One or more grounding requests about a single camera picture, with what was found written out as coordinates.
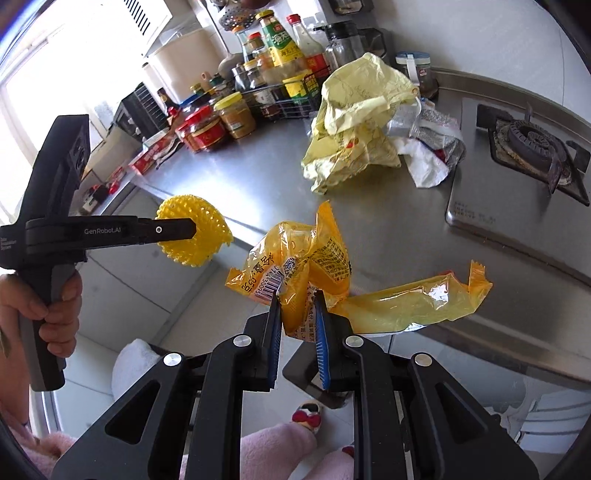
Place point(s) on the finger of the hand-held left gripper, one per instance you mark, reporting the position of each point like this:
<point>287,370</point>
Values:
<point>171,229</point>

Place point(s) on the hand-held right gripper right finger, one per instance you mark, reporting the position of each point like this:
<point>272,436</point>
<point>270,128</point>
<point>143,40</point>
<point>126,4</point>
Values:
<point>323,346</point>

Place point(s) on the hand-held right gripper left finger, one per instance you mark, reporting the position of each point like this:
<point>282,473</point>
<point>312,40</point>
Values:
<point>275,341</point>

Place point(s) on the grey trash bin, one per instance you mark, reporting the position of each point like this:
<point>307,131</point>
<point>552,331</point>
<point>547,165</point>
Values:
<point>300,374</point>

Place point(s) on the yellow spiky ball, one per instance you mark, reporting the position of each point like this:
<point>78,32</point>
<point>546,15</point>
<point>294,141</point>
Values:
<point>210,244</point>

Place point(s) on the orange plastic wrapper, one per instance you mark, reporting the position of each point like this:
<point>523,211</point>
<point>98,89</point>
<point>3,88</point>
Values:
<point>415,304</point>
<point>318,263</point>

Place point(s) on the yellow plastic bag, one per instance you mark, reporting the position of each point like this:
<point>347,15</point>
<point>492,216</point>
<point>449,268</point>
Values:
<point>355,124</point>

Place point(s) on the silver foil wrapper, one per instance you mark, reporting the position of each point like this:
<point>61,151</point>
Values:
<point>434,124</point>

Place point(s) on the person's left hand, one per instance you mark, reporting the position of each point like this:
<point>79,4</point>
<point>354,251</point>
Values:
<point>62,318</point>

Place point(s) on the red white slipper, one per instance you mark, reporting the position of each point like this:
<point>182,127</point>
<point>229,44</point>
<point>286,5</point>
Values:
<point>347,451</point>
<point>307,415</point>

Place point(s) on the red cardboard box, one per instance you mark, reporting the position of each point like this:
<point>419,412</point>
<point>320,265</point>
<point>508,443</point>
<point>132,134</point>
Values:
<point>154,154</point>

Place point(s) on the flat orange plastic wrapper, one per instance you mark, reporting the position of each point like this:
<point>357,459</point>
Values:
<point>415,304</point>

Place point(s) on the red lid sauce jar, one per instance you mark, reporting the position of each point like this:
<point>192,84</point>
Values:
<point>182,127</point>
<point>207,134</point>

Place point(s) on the pink fleece pajamas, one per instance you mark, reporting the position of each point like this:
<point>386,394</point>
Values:
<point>277,450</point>

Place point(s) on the black appliance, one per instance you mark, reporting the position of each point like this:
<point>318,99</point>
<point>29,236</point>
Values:
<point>138,110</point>

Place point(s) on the yellow lid jar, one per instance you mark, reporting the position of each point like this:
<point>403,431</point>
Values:
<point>235,117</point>

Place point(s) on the white towel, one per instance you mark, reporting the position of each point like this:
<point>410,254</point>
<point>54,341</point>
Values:
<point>134,364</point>

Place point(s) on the cluster of small seasoning bottles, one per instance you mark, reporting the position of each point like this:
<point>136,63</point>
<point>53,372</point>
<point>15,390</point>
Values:
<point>205,90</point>

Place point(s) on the cream plastic container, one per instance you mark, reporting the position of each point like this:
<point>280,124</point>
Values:
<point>189,60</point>

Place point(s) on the yellow seasoning tub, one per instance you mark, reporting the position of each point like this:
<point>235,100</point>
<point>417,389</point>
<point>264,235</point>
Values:
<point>298,87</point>

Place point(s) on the dark red cap bottle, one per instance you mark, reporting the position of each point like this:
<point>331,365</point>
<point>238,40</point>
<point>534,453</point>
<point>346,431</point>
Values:
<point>256,48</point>

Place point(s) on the white plastic bag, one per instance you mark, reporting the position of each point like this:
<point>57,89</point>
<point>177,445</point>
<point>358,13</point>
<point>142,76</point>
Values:
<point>425,166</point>

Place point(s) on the white vented unit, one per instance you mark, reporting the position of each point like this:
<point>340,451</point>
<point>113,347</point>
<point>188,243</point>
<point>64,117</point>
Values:
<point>147,21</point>

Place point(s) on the steel gas stove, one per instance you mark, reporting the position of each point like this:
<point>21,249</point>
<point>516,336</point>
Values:
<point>485,198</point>

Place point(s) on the perforated metal skimmer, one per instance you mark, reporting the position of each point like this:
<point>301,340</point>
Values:
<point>233,18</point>

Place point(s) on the red cap clear bottle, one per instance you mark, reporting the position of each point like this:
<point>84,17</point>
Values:
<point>307,46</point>

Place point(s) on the black lid oil dispenser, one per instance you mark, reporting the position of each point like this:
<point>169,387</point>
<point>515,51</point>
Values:
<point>344,44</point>

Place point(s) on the blue lid glass jar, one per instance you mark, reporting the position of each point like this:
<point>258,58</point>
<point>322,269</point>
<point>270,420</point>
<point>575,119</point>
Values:
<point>415,69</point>

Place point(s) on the gas stove burner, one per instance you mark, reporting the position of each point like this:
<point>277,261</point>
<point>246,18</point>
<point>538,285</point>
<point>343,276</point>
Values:
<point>531,138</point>

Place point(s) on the wall spice box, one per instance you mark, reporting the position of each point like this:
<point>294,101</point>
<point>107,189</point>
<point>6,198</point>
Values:
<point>351,4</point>
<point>378,41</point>

